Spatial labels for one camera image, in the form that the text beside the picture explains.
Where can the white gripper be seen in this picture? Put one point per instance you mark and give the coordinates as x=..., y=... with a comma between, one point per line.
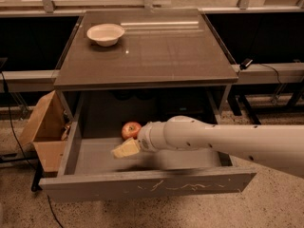
x=144, y=139

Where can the red apple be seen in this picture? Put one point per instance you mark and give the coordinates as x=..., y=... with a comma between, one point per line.
x=131, y=130

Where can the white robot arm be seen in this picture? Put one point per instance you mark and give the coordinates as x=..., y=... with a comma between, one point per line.
x=280, y=147

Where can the open grey drawer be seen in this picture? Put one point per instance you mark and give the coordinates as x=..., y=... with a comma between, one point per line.
x=88, y=171

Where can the grey cabinet with glossy top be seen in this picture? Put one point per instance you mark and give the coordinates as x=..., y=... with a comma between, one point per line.
x=163, y=52

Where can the black bag under cabinet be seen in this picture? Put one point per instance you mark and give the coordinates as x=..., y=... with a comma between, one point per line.
x=190, y=106

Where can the brown cardboard box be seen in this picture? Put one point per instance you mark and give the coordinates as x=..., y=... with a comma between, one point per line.
x=44, y=131

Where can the black wheeled stand leg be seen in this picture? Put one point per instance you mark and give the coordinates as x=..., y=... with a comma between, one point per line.
x=238, y=102

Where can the white bowl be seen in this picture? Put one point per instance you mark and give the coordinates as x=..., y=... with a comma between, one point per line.
x=105, y=35

